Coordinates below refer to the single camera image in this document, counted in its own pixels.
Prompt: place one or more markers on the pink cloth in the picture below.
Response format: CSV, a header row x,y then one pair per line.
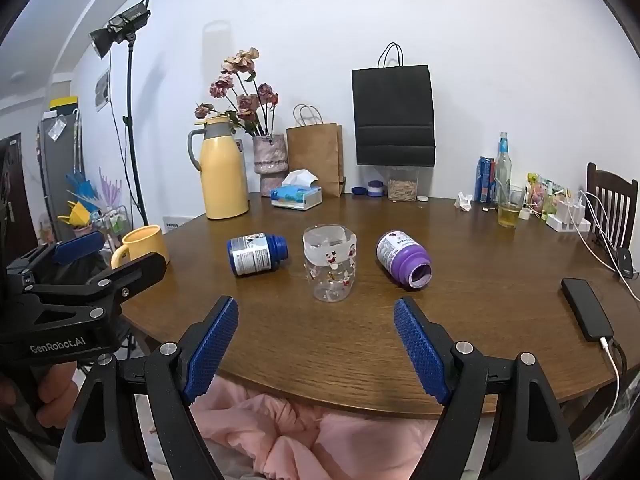
x,y
310,435

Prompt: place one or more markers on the glass of yellow drink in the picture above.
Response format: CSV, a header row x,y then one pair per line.
x,y
509,212

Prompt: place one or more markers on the black studio light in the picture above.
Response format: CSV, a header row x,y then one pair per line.
x,y
125,22

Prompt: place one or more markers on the blue plastic item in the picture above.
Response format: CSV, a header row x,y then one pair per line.
x,y
82,187

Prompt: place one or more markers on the crumpled white tissue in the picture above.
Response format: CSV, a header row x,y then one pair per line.
x,y
464,201

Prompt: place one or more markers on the yellow thermos jug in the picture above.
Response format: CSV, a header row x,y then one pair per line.
x,y
222,180

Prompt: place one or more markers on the yellow mug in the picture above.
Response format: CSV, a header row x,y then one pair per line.
x,y
145,245

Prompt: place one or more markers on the blue tissue box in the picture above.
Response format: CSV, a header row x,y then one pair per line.
x,y
295,198

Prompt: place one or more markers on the dark wooden chair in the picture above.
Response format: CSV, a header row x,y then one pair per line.
x,y
607,195

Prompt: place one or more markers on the black smartphone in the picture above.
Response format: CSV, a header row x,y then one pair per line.
x,y
586,309

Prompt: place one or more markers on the person's left hand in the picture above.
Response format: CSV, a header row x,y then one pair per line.
x,y
52,395

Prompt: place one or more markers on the brown paper bag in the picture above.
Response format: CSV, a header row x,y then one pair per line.
x,y
315,155

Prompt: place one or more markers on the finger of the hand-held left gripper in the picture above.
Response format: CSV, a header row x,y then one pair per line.
x,y
77,248
135,273

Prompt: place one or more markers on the white power strip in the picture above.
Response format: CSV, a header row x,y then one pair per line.
x,y
567,217

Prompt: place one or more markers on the clear printed plastic cup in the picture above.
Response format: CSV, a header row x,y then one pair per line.
x,y
330,260

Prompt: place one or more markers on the clear glass bottle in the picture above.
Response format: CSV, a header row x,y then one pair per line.
x,y
503,170

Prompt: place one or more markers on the wall electrical panel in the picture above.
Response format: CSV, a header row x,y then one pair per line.
x,y
102,91

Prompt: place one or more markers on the small jar with blue lid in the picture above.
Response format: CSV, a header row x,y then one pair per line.
x,y
375,189

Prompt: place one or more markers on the clear jar of grains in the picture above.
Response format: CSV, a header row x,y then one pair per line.
x,y
402,187

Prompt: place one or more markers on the colourful snack packets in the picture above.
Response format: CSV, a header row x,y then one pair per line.
x,y
539,195

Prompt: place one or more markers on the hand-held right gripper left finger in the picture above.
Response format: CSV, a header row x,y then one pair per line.
x,y
212,345

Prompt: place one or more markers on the yellow plastic item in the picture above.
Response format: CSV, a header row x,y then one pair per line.
x,y
75,215

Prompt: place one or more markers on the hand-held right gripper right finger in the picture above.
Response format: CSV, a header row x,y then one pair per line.
x,y
419,347

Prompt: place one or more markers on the grey refrigerator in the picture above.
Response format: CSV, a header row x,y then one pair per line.
x,y
55,175

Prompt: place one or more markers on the purple plastic item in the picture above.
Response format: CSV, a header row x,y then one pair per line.
x,y
111,190

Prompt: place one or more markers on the yellow box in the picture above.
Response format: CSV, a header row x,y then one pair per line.
x,y
64,102

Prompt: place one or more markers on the black paper bag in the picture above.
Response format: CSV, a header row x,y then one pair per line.
x,y
392,110

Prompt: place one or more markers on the purple pill bottle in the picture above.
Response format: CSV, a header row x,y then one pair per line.
x,y
402,260

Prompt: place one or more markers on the pink ceramic vase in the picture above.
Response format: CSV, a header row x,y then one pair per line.
x,y
270,160

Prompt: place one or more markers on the black power adapter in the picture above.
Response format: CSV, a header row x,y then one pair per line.
x,y
625,262

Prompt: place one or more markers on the blue pill bottle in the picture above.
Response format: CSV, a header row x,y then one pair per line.
x,y
252,255

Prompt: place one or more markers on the dried pink roses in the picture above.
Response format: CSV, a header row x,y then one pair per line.
x,y
247,105

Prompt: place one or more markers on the dark wooden door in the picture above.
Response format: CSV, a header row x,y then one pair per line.
x,y
17,195

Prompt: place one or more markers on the blue drink can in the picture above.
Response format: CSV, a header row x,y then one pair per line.
x,y
484,180

